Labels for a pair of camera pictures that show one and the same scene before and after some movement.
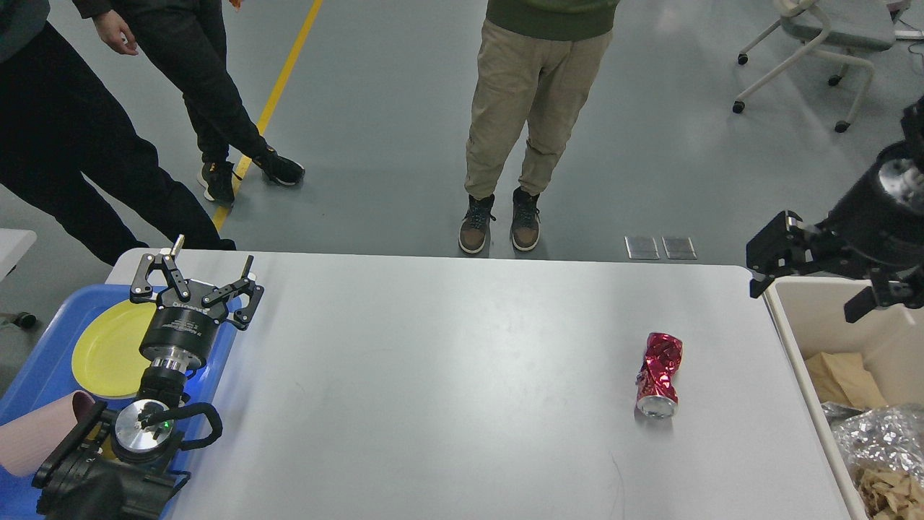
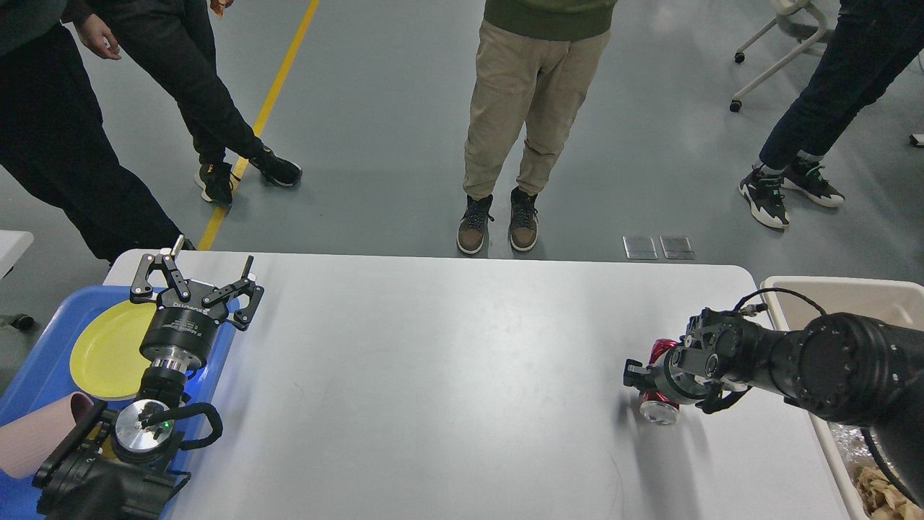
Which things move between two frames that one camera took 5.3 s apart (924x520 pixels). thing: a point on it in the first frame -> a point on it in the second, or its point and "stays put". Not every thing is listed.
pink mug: x=27 y=443 stays put
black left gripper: x=182 y=334 stays put
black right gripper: x=878 y=227 -> x=681 y=375
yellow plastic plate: x=106 y=357 stays put
